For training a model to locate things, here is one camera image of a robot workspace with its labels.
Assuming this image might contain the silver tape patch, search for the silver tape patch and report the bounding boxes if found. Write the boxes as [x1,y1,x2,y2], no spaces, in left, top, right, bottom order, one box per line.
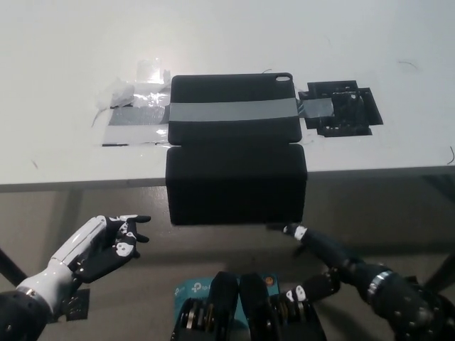
[100,105,171,147]

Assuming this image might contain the grey duct tape strip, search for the grey duct tape strip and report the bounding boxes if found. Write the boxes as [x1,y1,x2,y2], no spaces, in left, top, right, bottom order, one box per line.
[168,98,336,124]

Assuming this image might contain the black folding tablet cover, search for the black folding tablet cover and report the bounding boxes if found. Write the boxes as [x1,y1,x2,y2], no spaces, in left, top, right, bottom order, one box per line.
[165,72,309,227]

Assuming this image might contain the black 3D printed fixture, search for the black 3D printed fixture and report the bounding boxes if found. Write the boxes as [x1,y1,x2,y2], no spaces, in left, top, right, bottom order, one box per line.
[297,80,385,138]

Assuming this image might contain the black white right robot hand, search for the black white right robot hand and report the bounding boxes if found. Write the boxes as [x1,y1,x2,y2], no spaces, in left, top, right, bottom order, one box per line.
[283,222,392,305]

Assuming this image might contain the black robot body blocks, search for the black robot body blocks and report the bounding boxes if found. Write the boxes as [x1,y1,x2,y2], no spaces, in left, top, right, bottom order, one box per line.
[169,271,327,341]

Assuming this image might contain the black table leg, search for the black table leg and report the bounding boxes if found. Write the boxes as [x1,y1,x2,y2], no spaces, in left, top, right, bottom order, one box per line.
[422,254,455,289]
[0,247,30,286]

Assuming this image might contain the white crumpled tape wad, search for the white crumpled tape wad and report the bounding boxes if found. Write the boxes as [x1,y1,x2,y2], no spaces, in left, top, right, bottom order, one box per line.
[95,79,137,110]

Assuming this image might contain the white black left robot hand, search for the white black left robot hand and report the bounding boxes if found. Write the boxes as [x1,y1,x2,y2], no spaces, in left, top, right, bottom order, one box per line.
[16,214,152,317]

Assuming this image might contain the teal tp-link box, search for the teal tp-link box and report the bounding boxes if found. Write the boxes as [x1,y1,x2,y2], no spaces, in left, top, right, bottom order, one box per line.
[173,272,279,323]

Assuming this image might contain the clear tape piece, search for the clear tape piece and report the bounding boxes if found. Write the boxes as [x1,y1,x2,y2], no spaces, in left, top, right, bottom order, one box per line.
[136,59,172,86]

